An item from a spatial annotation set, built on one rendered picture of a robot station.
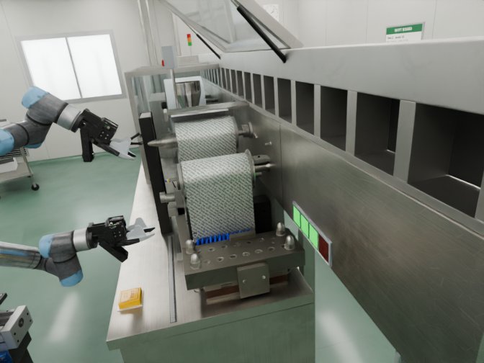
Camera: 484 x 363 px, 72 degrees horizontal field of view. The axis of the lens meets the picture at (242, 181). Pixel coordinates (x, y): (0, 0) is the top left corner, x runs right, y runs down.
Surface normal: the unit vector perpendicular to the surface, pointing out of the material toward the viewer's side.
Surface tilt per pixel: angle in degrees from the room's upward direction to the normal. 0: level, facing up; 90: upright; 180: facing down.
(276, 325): 90
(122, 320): 0
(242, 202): 90
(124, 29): 90
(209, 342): 90
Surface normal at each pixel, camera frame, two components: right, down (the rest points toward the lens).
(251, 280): 0.22, 0.34
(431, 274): -0.97, 0.16
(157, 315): -0.08, -0.93
